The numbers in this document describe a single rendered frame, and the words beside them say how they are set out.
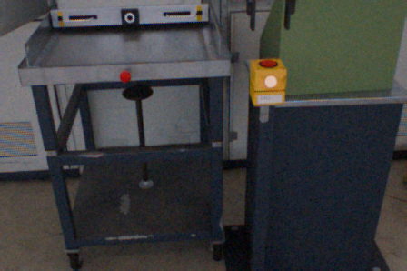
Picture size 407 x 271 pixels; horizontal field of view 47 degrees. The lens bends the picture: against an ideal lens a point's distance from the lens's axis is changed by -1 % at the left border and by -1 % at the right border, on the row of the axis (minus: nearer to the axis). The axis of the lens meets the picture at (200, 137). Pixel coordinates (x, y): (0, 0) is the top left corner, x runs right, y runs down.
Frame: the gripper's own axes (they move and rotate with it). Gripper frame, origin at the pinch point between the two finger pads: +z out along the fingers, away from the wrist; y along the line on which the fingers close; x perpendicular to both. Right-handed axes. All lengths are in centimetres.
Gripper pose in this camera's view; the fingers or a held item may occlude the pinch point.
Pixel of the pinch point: (270, 17)
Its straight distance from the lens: 119.5
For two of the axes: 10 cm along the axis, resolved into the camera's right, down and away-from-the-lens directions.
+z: 0.1, 8.7, 5.0
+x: 0.7, 4.9, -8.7
